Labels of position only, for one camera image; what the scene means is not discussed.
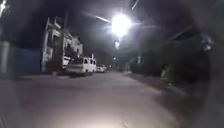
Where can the blue wall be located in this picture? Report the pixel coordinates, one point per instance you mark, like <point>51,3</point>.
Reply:
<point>23,61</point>

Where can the dark row of trees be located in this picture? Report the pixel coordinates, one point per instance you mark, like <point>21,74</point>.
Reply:
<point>173,60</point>

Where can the street lamp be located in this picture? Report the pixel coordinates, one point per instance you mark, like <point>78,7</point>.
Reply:
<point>120,24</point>

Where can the pale multi-storey building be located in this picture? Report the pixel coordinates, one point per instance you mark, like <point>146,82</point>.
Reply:
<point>56,46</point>

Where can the white car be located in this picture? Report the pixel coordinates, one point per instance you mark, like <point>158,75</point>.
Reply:
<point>99,69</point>

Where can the white van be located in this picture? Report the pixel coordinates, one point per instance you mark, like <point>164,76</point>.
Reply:
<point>79,65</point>

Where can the grey asphalt road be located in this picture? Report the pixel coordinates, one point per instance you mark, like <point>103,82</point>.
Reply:
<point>100,96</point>

